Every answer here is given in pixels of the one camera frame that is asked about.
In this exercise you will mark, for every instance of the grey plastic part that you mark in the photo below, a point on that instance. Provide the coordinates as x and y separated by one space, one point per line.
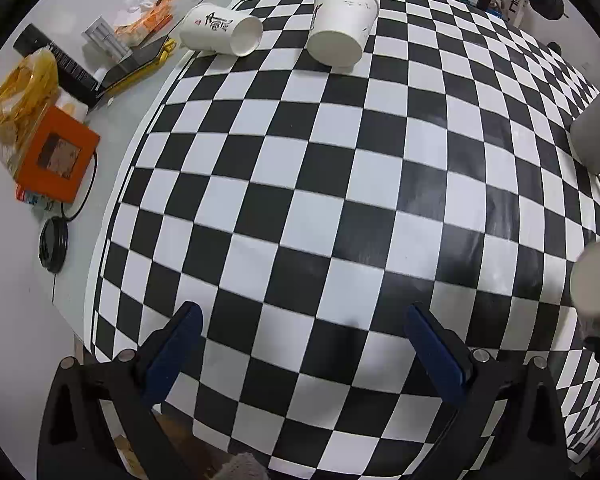
105 39

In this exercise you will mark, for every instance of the small printed packet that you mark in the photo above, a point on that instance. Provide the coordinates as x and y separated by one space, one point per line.
35 199

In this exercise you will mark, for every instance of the orange snack packet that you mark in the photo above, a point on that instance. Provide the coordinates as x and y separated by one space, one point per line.
145 17

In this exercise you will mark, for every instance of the printed white paper cup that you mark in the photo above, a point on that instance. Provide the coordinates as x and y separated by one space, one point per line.
215 27

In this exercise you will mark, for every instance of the yellow plastic bag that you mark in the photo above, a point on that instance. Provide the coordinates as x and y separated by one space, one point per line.
22 92

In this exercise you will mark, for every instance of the long black box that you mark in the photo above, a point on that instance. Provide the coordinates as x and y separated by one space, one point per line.
60 65

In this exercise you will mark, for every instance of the black and white checkered mat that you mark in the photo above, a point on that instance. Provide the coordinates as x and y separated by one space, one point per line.
330 200

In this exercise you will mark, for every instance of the black smartphone yellow case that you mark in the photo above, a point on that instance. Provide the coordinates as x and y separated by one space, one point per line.
137 60

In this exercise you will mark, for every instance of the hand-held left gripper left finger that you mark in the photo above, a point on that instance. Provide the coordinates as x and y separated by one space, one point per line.
176 352

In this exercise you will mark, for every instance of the plain white paper cup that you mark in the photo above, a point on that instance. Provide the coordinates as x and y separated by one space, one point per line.
599 132
341 22
596 280

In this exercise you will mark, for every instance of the black round disc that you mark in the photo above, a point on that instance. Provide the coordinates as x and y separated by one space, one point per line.
53 243

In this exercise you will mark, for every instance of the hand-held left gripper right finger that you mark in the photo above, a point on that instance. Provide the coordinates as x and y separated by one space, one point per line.
437 355

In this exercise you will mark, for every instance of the orange box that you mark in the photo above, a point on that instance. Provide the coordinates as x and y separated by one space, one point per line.
57 160

